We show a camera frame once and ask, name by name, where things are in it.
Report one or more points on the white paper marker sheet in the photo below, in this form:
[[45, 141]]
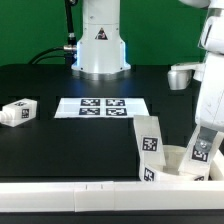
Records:
[[101, 108]]

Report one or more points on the white front fence rail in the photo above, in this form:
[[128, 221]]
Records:
[[110, 196]]

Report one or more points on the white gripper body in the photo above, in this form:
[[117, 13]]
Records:
[[210, 72]]

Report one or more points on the white right fence rail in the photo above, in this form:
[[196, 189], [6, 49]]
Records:
[[217, 167]]

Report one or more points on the white fence rail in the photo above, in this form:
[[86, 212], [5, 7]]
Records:
[[110, 196], [217, 167]]

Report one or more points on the black cable pole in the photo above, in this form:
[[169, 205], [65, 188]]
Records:
[[72, 41]]

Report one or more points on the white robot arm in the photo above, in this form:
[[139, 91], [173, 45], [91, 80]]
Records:
[[101, 54]]

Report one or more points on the white round stool seat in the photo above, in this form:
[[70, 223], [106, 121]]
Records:
[[173, 156]]

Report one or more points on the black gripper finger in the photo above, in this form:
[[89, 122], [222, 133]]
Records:
[[203, 145]]

